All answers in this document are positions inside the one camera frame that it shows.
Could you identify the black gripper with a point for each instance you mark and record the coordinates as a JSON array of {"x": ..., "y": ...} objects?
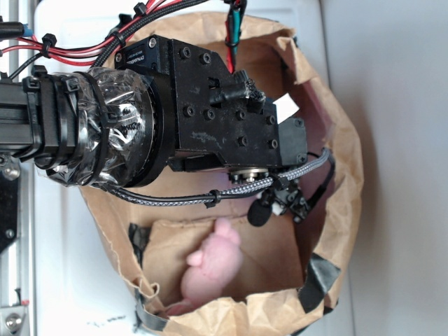
[{"x": 203, "y": 117}]

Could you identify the robot arm with plastic wrap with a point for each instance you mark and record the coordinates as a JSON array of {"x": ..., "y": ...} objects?
[{"x": 81, "y": 128}]

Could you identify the black foam microphone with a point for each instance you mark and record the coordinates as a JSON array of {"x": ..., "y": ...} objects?
[{"x": 259, "y": 213}]

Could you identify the pink plush toy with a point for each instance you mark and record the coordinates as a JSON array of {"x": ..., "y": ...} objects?
[{"x": 210, "y": 268}]

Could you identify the brown paper bag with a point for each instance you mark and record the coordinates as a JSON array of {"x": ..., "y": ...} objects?
[{"x": 292, "y": 273}]

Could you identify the black mounting plate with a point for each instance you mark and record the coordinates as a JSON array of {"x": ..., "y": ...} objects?
[{"x": 11, "y": 201}]

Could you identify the white plastic tray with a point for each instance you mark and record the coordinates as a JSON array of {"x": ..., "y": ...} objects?
[{"x": 77, "y": 290}]

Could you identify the aluminium frame rail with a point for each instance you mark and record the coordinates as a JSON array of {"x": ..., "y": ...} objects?
[{"x": 18, "y": 295}]

